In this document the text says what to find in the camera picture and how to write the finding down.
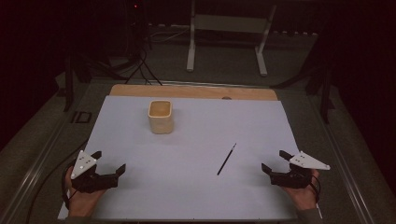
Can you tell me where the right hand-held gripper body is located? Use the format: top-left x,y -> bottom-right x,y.
269,150 -> 332,189

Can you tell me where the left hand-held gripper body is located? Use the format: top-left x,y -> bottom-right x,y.
70,150 -> 120,194

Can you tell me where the thin black pen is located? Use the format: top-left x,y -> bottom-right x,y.
217,143 -> 237,176

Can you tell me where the beige wooden pen cup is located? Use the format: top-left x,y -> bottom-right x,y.
147,99 -> 175,135

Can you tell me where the person's right hand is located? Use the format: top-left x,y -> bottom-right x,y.
281,169 -> 321,212

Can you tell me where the person's left hand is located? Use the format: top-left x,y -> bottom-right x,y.
64,166 -> 106,217

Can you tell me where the pale sheet mat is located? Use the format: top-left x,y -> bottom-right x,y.
57,95 -> 323,222

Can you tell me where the black stand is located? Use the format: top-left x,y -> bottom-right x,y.
64,55 -> 92,113
270,62 -> 335,124

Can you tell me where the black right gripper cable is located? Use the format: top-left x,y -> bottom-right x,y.
309,175 -> 322,203

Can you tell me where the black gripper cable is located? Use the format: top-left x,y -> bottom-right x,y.
309,175 -> 322,203
26,139 -> 90,224

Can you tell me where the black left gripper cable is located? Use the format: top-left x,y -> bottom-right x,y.
26,139 -> 90,224

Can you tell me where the metal floor rail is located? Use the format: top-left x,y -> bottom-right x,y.
306,94 -> 376,224
0,78 -> 94,224

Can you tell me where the white floor cable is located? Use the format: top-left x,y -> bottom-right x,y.
148,27 -> 191,43

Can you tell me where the white metal table frame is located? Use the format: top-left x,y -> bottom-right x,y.
186,0 -> 278,77

